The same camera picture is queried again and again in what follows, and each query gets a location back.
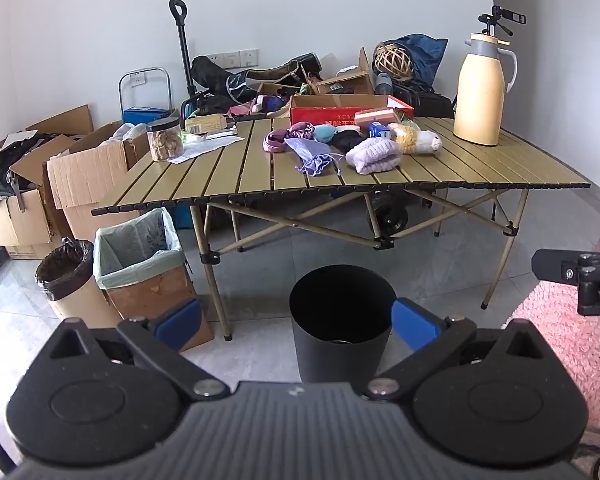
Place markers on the tan folding slat table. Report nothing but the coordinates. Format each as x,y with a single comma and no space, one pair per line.
491,185

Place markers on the light blue plush toy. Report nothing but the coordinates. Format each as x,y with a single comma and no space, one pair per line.
324,133

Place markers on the grey blue water bottle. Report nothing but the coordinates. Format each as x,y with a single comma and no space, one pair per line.
383,84

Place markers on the black jacket with fleece lining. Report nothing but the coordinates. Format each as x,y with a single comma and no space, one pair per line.
246,85

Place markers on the clear jar with snacks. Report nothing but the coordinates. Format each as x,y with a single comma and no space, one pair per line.
164,139

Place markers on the cream thermos jug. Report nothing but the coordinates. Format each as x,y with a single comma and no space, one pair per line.
488,73

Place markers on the yellow medicine box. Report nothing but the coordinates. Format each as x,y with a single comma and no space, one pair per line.
200,125

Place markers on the black round trash bin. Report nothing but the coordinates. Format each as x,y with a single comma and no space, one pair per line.
341,320

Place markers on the yellow white plush hamster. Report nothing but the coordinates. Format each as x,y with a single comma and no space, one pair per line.
413,140

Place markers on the chrome folding stool frame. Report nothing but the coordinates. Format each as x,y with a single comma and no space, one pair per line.
145,87

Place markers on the black camera tripod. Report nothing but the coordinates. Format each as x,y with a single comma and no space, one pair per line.
493,20

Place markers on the large open cardboard box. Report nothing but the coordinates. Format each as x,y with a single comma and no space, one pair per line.
84,174

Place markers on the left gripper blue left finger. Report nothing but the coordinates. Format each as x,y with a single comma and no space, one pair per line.
178,325

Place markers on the cardboard box with green liner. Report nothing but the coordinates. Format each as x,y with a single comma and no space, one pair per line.
140,267

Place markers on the blue carton box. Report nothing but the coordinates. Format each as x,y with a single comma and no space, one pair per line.
145,115

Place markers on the purple satin scrunchie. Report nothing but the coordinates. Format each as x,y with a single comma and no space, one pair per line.
275,141

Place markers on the beige bin with black bag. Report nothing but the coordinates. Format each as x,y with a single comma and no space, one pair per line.
66,278

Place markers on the black sock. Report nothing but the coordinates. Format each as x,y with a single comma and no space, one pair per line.
343,141

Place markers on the blue tissue pack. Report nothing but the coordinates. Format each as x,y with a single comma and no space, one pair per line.
379,130

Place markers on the red cardboard fruit box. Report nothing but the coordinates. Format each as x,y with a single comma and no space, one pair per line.
340,109

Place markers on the black wagon wheel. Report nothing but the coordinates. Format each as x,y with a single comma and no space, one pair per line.
390,212

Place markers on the wall socket panel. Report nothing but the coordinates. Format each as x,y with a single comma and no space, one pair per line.
236,59

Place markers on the pink fluffy rug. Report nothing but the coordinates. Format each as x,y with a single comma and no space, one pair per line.
574,338

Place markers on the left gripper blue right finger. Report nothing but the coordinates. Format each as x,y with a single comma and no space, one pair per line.
415,325

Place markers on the woven rattan ball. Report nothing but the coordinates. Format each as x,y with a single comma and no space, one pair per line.
394,61

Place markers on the black wagon pull handle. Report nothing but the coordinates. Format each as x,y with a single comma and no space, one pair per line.
178,10

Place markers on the black suitcase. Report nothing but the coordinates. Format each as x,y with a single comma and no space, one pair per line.
425,103

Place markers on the far left cardboard box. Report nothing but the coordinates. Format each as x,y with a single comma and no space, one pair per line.
30,224

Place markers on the small open cardboard box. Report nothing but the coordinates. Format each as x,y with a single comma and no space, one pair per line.
354,79

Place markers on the navy blue fabric bag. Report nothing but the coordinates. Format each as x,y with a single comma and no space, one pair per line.
424,57

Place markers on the printed paper sheet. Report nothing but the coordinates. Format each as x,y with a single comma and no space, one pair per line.
195,146

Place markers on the purple linen drawstring pouch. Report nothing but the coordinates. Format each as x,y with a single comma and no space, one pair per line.
314,157

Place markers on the pink layered sponge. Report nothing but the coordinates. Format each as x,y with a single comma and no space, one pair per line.
384,116

